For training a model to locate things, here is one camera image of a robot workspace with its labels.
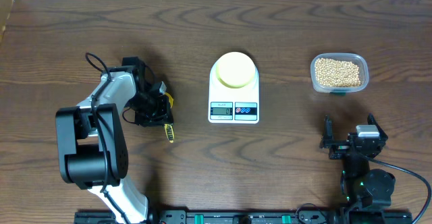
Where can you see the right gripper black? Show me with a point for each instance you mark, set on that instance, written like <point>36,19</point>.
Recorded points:
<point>339,147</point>

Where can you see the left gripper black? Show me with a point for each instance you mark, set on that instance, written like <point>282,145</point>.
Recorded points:
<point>162,115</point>

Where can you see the yellow measuring scoop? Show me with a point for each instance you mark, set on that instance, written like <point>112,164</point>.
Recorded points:
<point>169,131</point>

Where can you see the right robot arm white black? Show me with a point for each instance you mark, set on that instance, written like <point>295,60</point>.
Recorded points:
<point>368,191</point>

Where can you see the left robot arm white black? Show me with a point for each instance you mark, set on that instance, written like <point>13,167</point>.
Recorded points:
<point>91,145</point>

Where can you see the white digital kitchen scale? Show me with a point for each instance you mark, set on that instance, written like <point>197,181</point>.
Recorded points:
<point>233,105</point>

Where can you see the pale yellow bowl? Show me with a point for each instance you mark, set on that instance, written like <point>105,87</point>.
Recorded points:
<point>235,70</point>

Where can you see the clear plastic container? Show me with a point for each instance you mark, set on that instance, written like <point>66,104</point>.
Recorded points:
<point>354,58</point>

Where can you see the soybeans in container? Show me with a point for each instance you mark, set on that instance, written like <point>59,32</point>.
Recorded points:
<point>334,73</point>

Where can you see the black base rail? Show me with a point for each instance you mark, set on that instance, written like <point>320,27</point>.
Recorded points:
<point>307,214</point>

